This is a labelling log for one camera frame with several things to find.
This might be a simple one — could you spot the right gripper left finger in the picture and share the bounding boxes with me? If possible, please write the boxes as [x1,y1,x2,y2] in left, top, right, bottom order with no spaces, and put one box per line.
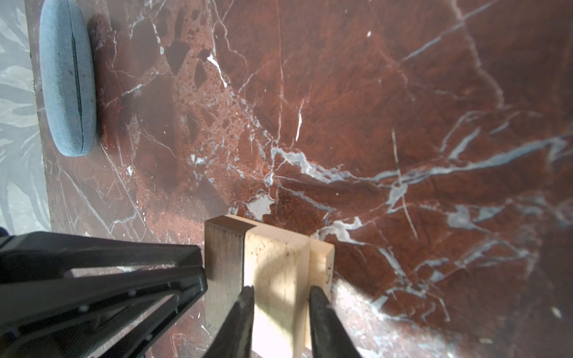
[203,286,255,358]

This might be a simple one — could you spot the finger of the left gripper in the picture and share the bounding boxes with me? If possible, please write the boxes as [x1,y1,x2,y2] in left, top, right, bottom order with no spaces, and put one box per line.
[1,267,207,357]
[1,231,203,283]

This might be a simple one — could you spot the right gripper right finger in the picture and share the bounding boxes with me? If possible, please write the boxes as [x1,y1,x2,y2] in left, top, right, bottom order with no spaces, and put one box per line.
[309,286,361,358]

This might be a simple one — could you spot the light wood block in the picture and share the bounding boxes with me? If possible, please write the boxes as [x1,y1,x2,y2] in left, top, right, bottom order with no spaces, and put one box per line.
[305,238,336,350]
[243,224,310,357]

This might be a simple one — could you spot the dark brown wood block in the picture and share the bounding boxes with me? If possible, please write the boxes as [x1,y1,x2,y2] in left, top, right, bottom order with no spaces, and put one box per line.
[204,216,254,336]

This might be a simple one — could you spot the grey-blue glasses case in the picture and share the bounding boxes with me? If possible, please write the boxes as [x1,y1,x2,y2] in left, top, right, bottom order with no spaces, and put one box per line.
[39,1,97,158]

